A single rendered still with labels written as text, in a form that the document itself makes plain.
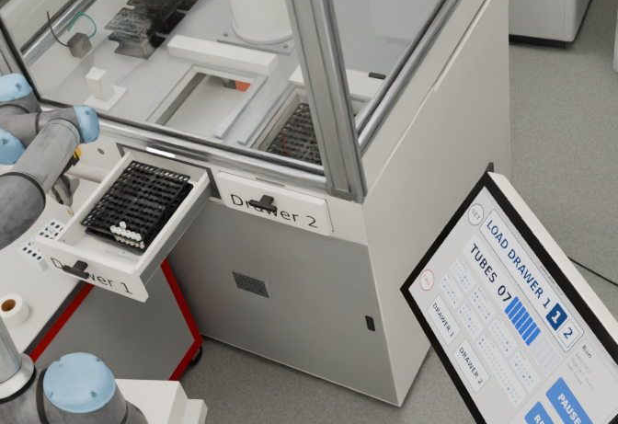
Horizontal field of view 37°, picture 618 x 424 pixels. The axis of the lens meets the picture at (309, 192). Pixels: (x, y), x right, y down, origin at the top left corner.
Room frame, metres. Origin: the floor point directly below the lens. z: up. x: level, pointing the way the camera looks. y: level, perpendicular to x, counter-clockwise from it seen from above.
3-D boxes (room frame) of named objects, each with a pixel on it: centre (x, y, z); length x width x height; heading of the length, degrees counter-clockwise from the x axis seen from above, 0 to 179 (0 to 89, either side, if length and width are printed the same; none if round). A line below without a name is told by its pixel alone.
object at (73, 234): (1.62, 0.40, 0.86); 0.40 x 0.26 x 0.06; 142
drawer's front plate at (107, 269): (1.45, 0.53, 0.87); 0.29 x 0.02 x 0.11; 52
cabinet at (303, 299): (2.06, 0.00, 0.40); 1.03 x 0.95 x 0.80; 52
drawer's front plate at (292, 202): (1.51, 0.09, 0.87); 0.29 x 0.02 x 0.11; 52
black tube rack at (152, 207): (1.61, 0.41, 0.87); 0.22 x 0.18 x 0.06; 142
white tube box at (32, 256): (1.65, 0.67, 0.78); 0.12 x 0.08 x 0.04; 132
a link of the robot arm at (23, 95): (1.58, 0.55, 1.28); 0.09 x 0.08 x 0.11; 171
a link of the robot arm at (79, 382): (1.02, 0.51, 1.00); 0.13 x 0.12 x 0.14; 81
